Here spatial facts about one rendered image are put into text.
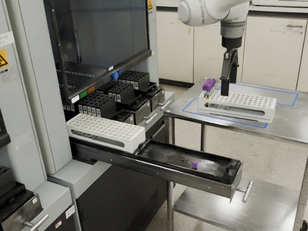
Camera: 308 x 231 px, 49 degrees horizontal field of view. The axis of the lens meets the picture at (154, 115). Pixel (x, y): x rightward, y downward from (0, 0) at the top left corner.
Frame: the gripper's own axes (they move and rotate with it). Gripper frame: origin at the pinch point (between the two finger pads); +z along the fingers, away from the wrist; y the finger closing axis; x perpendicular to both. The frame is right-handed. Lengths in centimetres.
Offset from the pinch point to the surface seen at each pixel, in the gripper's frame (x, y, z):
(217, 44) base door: 54, 195, 40
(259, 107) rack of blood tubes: -13.2, -5.1, 4.8
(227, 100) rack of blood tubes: -0.3, -3.0, 4.7
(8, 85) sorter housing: 49, -62, -19
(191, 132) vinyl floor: 52, 110, 93
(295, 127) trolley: -26.8, -5.4, 10.9
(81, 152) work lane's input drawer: 44, -42, 16
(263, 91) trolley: -10.9, 24.7, 10.9
